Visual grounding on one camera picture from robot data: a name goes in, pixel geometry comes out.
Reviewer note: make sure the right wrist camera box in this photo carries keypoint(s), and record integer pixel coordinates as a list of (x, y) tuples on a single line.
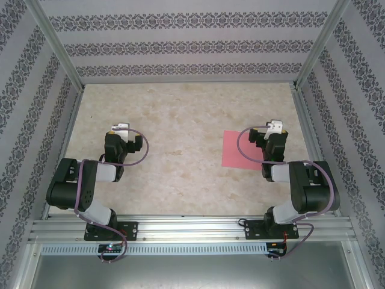
[(276, 124)]

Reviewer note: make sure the aluminium side rail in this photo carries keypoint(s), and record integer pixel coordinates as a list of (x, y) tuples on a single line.
[(64, 150), (304, 120)]

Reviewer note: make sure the small dark circuit board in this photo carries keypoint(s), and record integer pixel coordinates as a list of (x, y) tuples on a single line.
[(275, 249)]

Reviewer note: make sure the pink paper sheet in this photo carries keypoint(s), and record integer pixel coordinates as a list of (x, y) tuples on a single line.
[(231, 150)]

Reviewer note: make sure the circuit board with green light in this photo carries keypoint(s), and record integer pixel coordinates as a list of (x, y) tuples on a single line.
[(109, 248)]

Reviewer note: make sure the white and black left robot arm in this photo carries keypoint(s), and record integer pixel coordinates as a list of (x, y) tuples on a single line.
[(87, 192)]

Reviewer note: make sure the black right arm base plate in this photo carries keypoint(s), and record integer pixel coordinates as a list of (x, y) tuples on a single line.
[(252, 230)]

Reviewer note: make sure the aluminium frame post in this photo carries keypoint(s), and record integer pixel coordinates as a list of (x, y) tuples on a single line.
[(322, 42), (57, 45)]

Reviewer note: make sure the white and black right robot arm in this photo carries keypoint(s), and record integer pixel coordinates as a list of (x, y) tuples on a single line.
[(312, 192)]

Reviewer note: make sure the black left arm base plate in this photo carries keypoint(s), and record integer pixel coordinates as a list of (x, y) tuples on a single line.
[(132, 230)]

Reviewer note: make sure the aluminium mounting rail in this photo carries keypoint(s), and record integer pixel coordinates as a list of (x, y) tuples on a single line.
[(192, 230)]

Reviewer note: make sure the grey sheet metal tray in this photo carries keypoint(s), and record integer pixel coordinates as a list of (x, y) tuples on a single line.
[(192, 271)]

